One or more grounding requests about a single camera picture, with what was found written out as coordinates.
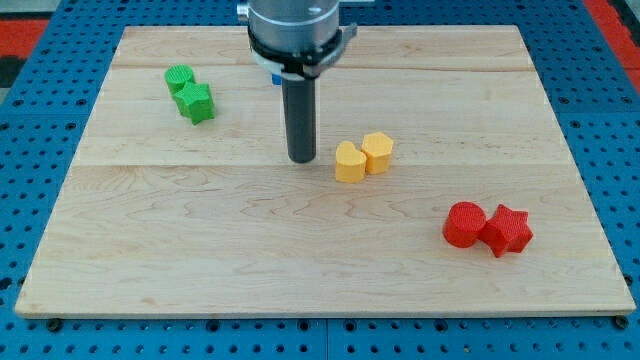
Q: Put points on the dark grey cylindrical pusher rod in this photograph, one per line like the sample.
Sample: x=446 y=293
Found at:
x=300 y=119

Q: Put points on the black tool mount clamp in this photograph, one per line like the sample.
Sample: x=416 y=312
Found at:
x=297 y=51

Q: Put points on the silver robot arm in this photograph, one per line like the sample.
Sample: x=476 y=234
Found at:
x=288 y=11

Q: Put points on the green star block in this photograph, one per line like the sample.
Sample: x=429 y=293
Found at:
x=195 y=102

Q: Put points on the red star block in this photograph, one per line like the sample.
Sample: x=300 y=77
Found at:
x=506 y=231

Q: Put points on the yellow heart block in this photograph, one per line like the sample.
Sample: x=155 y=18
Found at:
x=350 y=163

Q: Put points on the yellow hexagon block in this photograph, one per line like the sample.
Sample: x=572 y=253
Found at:
x=378 y=148

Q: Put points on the green cylinder block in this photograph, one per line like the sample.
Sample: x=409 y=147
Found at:
x=177 y=76

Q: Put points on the light wooden board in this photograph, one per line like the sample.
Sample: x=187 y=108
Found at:
x=162 y=219

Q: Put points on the red cylinder block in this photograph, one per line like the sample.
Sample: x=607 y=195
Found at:
x=463 y=224

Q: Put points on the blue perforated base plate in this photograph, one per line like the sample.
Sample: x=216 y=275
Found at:
x=48 y=105

